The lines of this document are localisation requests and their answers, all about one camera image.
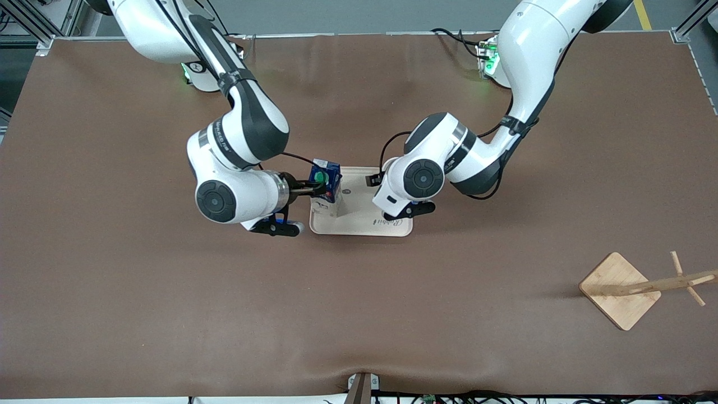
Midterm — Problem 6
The blue milk carton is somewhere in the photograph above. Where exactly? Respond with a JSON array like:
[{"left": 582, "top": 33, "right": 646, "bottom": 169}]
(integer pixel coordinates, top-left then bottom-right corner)
[{"left": 310, "top": 159, "right": 344, "bottom": 218}]

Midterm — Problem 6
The white rabbit print tray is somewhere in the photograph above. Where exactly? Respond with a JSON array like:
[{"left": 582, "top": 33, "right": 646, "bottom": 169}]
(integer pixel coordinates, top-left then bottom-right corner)
[{"left": 309, "top": 166, "right": 414, "bottom": 237}]

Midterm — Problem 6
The brown table mat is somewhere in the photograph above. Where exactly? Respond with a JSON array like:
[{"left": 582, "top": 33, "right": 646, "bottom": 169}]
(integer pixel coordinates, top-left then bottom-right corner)
[{"left": 0, "top": 31, "right": 718, "bottom": 400}]

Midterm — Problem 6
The bamboo mug stand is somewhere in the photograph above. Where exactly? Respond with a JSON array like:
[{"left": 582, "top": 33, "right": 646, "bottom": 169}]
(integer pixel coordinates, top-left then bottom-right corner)
[{"left": 579, "top": 251, "right": 718, "bottom": 331}]

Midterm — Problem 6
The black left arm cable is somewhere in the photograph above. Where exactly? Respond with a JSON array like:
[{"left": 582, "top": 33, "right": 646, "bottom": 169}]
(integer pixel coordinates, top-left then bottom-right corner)
[{"left": 380, "top": 34, "right": 567, "bottom": 201}]

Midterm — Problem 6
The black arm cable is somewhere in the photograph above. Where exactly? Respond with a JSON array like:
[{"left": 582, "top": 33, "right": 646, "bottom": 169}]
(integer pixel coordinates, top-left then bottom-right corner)
[
  {"left": 380, "top": 34, "right": 567, "bottom": 201},
  {"left": 157, "top": 0, "right": 317, "bottom": 169}
]

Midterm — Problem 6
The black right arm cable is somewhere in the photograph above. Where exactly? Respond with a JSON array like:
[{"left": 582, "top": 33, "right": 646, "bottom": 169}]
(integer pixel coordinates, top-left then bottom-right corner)
[{"left": 157, "top": 0, "right": 317, "bottom": 169}]

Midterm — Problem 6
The black base power cable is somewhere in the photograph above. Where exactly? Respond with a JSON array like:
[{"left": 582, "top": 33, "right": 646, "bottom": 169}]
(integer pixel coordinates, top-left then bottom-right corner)
[{"left": 431, "top": 27, "right": 489, "bottom": 59}]

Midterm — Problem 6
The aluminium frame post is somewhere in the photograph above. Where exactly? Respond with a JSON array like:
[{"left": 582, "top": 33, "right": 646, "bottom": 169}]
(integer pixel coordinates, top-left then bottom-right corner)
[
  {"left": 670, "top": 0, "right": 718, "bottom": 44},
  {"left": 0, "top": 0, "right": 85, "bottom": 57}
]

